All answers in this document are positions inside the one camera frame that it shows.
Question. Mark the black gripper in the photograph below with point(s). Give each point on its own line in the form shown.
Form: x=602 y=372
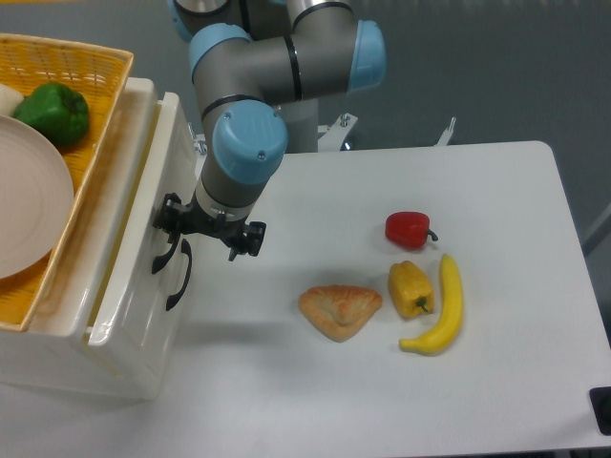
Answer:
x=176 y=218

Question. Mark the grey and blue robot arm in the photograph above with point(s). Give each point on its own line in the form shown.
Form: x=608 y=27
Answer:
x=247 y=58

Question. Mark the white drawer cabinet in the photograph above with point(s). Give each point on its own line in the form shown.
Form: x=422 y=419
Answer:
x=55 y=352

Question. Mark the triangular baked pastry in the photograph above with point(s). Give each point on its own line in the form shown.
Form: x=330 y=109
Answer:
x=339 y=311

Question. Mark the beige round plate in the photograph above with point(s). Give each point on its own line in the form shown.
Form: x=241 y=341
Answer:
x=37 y=196

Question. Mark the green bell pepper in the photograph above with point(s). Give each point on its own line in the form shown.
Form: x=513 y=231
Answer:
x=57 y=112

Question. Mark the yellow woven basket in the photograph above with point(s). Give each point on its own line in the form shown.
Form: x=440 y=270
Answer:
x=98 y=73

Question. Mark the red bell pepper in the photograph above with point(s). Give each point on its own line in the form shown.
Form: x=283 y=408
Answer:
x=410 y=230

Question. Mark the yellow bell pepper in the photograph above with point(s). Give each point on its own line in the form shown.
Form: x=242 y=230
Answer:
x=411 y=290

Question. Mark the white round vegetable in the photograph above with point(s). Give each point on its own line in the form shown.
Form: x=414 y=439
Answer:
x=9 y=100

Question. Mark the yellow banana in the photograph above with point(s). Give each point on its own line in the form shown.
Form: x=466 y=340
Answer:
x=440 y=337

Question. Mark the black corner device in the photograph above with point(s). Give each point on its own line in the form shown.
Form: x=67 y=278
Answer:
x=600 y=398

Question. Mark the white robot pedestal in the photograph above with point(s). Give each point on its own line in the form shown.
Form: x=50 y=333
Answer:
x=301 y=120

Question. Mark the white metal base frame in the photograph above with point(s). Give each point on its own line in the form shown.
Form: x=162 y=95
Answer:
x=330 y=137

